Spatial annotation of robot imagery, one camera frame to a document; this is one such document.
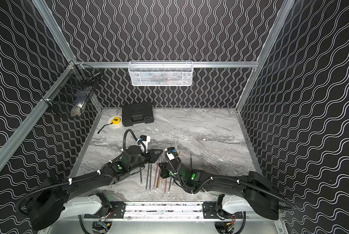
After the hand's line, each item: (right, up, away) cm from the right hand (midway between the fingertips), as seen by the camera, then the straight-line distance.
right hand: (158, 164), depth 78 cm
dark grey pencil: (-11, -10, +8) cm, 17 cm away
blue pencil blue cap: (+6, -13, +6) cm, 15 cm away
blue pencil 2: (-6, -10, +8) cm, 14 cm away
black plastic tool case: (-20, +29, +31) cm, 47 cm away
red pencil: (+3, -14, +5) cm, 15 cm away
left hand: (+2, +8, 0) cm, 9 cm away
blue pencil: (-8, -11, +8) cm, 16 cm away
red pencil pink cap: (-3, -10, +8) cm, 13 cm away
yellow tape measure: (-37, +25, +32) cm, 55 cm away
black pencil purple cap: (+19, -1, +15) cm, 24 cm away
